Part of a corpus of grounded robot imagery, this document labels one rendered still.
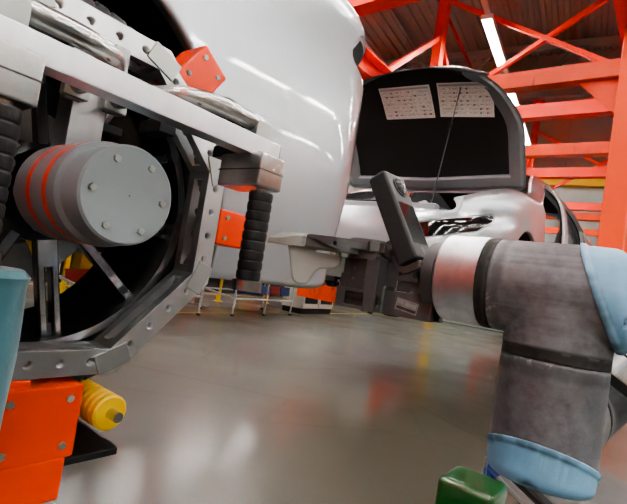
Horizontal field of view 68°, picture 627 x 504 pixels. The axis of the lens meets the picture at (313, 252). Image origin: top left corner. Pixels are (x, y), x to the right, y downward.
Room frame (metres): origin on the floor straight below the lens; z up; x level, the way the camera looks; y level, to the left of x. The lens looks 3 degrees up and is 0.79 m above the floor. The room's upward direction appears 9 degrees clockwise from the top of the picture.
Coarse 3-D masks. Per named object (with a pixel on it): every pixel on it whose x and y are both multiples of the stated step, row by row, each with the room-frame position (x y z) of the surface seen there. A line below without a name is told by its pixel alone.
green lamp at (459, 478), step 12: (456, 468) 0.36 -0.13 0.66; (444, 480) 0.34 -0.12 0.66; (456, 480) 0.34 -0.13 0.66; (468, 480) 0.34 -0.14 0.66; (480, 480) 0.34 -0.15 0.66; (492, 480) 0.35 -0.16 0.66; (444, 492) 0.34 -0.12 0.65; (456, 492) 0.33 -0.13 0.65; (468, 492) 0.33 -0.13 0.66; (480, 492) 0.32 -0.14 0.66; (492, 492) 0.33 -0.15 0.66; (504, 492) 0.34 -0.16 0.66
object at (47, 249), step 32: (32, 128) 0.73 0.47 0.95; (128, 128) 0.92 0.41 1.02; (160, 160) 0.89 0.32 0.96; (32, 256) 0.75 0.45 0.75; (96, 256) 0.82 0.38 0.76; (128, 256) 0.97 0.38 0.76; (160, 256) 0.91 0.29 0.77; (96, 288) 0.95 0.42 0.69; (128, 288) 0.90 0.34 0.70; (32, 320) 0.86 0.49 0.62; (64, 320) 0.85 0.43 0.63; (96, 320) 0.83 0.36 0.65
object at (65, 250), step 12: (24, 120) 0.83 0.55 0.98; (48, 120) 0.86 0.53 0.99; (24, 132) 0.83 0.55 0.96; (24, 240) 0.86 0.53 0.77; (60, 240) 0.91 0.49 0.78; (12, 252) 0.85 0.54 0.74; (24, 252) 0.86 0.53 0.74; (60, 252) 0.91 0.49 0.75; (72, 252) 0.93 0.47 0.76; (12, 264) 0.85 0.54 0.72; (24, 264) 0.86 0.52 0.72
